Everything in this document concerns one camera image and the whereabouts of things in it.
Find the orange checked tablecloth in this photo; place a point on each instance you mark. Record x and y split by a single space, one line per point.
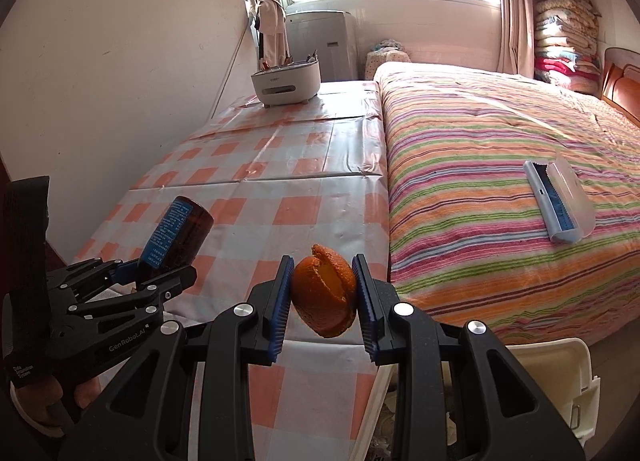
300 166

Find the striped bed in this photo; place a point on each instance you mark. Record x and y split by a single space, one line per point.
475 166

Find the white floor appliance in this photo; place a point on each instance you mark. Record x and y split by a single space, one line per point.
330 41

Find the stack of folded quilts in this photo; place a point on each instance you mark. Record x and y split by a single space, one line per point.
565 41

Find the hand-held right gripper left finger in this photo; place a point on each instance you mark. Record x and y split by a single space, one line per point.
280 311

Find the cream plastic trash bin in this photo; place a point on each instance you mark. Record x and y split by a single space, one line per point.
550 376

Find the person's left hand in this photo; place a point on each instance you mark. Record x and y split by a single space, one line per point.
45 401

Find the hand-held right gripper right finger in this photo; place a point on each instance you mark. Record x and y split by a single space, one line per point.
365 311

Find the orange peel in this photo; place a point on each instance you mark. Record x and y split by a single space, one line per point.
320 301

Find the blue lint brush clear cover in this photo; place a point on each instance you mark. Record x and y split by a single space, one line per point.
542 196

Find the polka dot covered stool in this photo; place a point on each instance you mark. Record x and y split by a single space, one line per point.
380 63

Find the wooden bed headboard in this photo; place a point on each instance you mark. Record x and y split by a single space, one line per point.
622 91

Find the white desk organizer box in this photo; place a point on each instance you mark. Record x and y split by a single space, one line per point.
285 83

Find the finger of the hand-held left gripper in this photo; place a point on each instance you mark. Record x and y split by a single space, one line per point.
125 272
165 286

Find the brown bottle blue label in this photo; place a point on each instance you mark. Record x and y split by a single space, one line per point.
185 231

